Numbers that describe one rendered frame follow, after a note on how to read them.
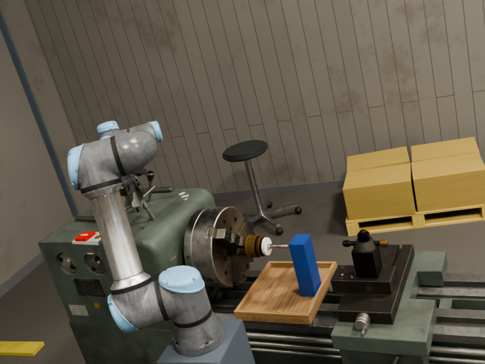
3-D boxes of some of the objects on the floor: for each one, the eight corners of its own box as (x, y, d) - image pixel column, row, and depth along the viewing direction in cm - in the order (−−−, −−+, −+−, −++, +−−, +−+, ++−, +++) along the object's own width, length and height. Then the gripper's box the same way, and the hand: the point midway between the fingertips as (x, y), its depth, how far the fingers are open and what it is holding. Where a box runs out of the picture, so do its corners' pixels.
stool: (309, 206, 506) (291, 131, 481) (275, 243, 454) (254, 162, 430) (248, 206, 541) (229, 136, 517) (211, 240, 489) (188, 165, 465)
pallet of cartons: (489, 178, 467) (485, 133, 454) (497, 227, 394) (492, 175, 381) (354, 191, 511) (346, 151, 497) (338, 237, 438) (329, 191, 424)
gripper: (101, 168, 207) (119, 219, 214) (121, 167, 202) (138, 219, 210) (115, 159, 214) (132, 209, 221) (134, 157, 209) (151, 209, 217)
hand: (138, 208), depth 217 cm, fingers closed
